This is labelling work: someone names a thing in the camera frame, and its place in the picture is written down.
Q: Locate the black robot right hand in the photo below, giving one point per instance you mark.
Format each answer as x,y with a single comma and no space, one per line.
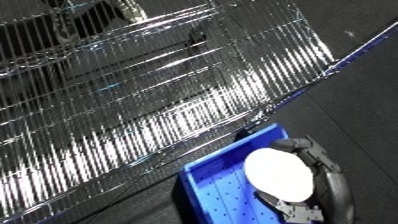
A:
334,193

